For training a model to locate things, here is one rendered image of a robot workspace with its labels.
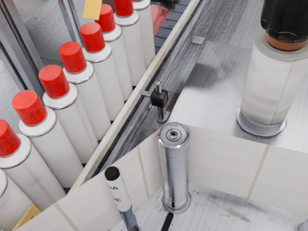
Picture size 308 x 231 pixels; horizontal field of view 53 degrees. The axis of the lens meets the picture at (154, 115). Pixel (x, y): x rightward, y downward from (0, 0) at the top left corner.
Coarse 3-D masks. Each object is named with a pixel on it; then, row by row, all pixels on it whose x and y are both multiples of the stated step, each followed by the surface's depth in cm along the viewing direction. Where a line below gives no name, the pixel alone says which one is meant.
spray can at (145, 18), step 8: (136, 0) 57; (144, 0) 58; (136, 8) 57; (144, 8) 58; (144, 16) 59; (144, 24) 60; (152, 24) 62; (144, 32) 62; (152, 32) 63; (144, 40) 63; (152, 40) 65; (144, 48) 64; (152, 48) 66; (144, 56) 66; (152, 56) 67
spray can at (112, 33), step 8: (104, 8) 50; (104, 16) 49; (112, 16) 51; (104, 24) 50; (112, 24) 51; (104, 32) 52; (112, 32) 52; (120, 32) 53; (104, 40) 52; (112, 40) 52; (120, 40) 53; (112, 48) 53; (120, 48) 54; (120, 56) 55; (120, 64) 57; (120, 72) 58; (128, 72) 60; (120, 80) 59; (128, 80) 61; (128, 88) 62; (128, 96) 64
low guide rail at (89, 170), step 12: (192, 0) 80; (180, 24) 74; (168, 36) 72; (168, 48) 71; (156, 60) 67; (144, 84) 63; (132, 96) 60; (132, 108) 61; (120, 120) 57; (108, 132) 55; (108, 144) 55; (96, 156) 52; (84, 168) 51; (96, 168) 53; (84, 180) 50
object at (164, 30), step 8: (184, 0) 87; (200, 0) 86; (176, 8) 85; (184, 8) 85; (168, 16) 83; (176, 16) 82; (192, 16) 84; (168, 24) 80; (160, 32) 79; (168, 32) 78; (160, 40) 76; (176, 40) 76; (160, 48) 75; (168, 56) 73; (160, 64) 71; (152, 80) 68; (136, 104) 64; (128, 120) 61; (120, 136) 61; (112, 144) 58; (104, 160) 56
